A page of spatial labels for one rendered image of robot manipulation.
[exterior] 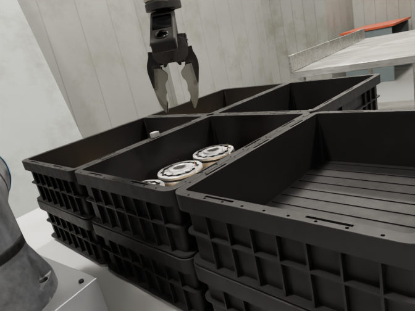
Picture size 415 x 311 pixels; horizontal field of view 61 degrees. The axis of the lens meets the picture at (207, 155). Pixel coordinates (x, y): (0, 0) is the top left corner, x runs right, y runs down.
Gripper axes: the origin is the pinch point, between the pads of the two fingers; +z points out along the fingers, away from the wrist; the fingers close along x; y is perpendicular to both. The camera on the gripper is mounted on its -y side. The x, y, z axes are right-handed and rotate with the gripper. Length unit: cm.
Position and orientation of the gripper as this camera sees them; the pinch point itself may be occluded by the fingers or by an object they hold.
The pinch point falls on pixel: (179, 105)
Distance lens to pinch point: 73.9
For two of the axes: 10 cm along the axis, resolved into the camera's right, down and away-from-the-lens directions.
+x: -9.9, 1.5, 0.2
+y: -0.3, -3.0, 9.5
